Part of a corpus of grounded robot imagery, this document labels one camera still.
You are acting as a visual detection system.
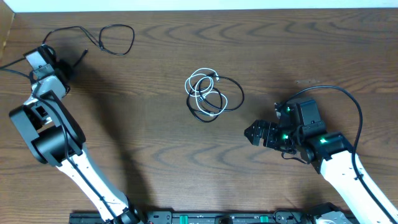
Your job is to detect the white USB cable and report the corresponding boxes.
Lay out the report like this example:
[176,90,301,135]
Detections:
[184,67,229,118]

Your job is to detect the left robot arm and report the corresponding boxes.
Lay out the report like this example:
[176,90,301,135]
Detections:
[9,44,148,223]

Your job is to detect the thick black USB cable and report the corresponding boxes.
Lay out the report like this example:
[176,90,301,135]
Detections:
[186,73,245,123]

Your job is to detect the thin black cable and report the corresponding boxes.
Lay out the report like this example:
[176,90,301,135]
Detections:
[42,24,136,68]

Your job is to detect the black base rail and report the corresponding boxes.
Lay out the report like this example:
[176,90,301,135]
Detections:
[68,210,358,224]

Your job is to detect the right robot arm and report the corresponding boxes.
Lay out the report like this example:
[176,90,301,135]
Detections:
[244,98,397,223]

